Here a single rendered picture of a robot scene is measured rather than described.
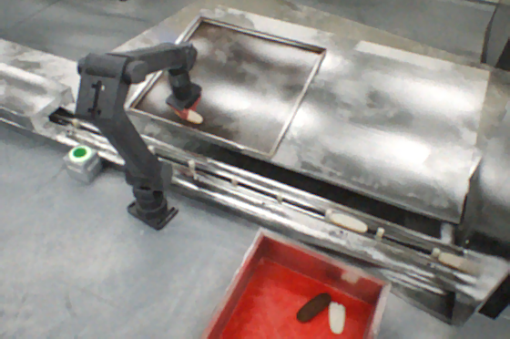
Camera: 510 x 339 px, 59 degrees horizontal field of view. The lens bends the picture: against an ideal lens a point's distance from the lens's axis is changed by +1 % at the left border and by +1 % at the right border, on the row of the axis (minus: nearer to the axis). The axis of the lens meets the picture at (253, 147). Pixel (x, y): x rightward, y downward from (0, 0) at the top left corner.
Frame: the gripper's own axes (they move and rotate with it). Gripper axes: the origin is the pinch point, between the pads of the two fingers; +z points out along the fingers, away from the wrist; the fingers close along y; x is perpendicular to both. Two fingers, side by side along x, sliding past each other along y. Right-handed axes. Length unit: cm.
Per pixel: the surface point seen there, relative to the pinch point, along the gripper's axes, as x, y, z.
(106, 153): -12.0, 24.7, 0.6
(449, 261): 84, 3, 2
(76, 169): -13.6, 34.1, -1.9
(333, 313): 66, 30, 0
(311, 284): 58, 27, 2
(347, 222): 59, 7, 2
